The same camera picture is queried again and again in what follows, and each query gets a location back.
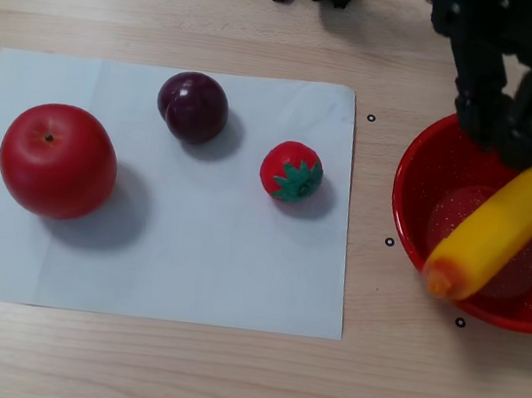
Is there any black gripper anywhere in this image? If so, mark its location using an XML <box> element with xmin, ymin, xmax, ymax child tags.
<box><xmin>411</xmin><ymin>0</ymin><xmax>532</xmax><ymax>172</ymax></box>

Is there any yellow toy banana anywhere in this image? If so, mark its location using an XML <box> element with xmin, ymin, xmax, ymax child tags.
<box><xmin>419</xmin><ymin>133</ymin><xmax>532</xmax><ymax>312</ymax></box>

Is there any red speckled bowl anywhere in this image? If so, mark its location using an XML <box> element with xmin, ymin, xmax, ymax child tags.
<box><xmin>375</xmin><ymin>103</ymin><xmax>532</xmax><ymax>335</ymax></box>

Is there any red toy strawberry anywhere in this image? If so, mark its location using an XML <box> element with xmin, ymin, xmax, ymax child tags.
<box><xmin>255</xmin><ymin>136</ymin><xmax>328</xmax><ymax>208</ymax></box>

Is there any dark purple toy plum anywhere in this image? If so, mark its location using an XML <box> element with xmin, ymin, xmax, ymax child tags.
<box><xmin>151</xmin><ymin>66</ymin><xmax>235</xmax><ymax>150</ymax></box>

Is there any white paper sheet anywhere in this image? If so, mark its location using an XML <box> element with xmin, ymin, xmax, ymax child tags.
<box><xmin>0</xmin><ymin>39</ymin><xmax>375</xmax><ymax>349</ymax></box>

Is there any red toy apple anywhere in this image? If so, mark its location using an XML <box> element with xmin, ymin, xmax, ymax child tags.
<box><xmin>0</xmin><ymin>96</ymin><xmax>126</xmax><ymax>228</ymax></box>

